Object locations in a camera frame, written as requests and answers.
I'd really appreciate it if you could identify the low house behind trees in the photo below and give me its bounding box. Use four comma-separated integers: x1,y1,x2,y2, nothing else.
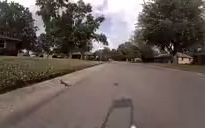
69,51,96,61

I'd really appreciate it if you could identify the distant row of trees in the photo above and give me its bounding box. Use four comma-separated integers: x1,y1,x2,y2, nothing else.
93,41,155,63

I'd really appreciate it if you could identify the grey asphalt road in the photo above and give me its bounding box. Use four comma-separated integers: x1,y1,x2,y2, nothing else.
7,61,205,128

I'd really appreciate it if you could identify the large leafy tree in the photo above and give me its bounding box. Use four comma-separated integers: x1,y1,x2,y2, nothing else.
133,0,205,65
0,0,39,54
34,0,109,60

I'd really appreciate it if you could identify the pale house with dark roof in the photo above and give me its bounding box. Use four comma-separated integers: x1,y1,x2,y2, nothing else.
153,52,194,65

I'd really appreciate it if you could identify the pale concrete kerb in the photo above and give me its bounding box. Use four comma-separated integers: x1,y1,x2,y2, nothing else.
0,62,106,128

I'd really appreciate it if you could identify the grass lawn with weeds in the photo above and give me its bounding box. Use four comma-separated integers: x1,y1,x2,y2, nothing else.
0,55,103,98

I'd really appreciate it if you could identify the grass verge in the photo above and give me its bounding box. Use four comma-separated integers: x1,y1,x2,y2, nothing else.
136,61,205,76

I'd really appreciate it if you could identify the dark single-storey house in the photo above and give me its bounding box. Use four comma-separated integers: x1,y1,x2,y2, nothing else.
0,32,23,57

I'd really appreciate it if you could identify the dark building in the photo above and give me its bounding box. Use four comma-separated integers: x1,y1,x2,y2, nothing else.
192,50,205,66

